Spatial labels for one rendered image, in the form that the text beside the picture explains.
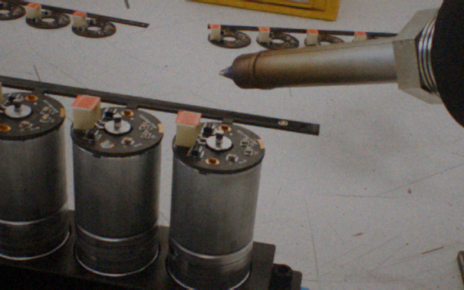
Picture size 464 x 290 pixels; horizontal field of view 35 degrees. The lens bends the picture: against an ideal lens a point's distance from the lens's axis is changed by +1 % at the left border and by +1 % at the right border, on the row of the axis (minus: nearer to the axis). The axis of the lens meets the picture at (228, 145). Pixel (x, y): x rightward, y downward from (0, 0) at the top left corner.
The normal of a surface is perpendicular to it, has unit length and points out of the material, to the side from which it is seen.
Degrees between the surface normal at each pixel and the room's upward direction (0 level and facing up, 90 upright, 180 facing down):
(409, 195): 0
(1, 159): 90
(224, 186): 90
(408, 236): 0
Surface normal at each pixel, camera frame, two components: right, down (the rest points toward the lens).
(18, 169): 0.22, 0.51
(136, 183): 0.54, 0.47
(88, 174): -0.54, 0.39
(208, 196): -0.13, 0.50
